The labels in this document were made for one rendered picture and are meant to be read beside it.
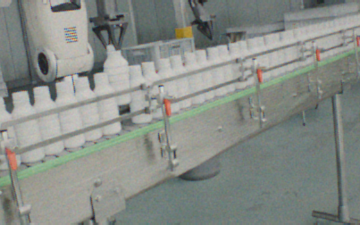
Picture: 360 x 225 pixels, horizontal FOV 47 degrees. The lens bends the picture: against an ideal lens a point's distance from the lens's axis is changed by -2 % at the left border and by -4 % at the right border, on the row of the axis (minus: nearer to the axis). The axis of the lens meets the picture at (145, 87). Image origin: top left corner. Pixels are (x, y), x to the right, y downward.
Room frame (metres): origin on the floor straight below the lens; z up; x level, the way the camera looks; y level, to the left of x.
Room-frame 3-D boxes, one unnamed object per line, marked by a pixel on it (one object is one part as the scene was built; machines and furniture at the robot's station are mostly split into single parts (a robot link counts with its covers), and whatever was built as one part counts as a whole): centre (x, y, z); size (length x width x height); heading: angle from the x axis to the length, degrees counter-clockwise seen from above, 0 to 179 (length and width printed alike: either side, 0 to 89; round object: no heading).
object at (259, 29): (8.72, -2.61, 0.50); 1.23 x 1.05 x 1.00; 129
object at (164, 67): (1.27, -0.07, 1.08); 0.06 x 0.06 x 0.17
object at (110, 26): (1.16, 0.07, 1.26); 0.07 x 0.07 x 0.09; 41
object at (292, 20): (7.60, -3.45, 0.59); 1.24 x 1.03 x 1.17; 133
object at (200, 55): (1.39, -0.20, 1.08); 0.06 x 0.06 x 0.17
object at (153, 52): (3.94, -0.18, 1.00); 0.61 x 0.41 x 0.22; 138
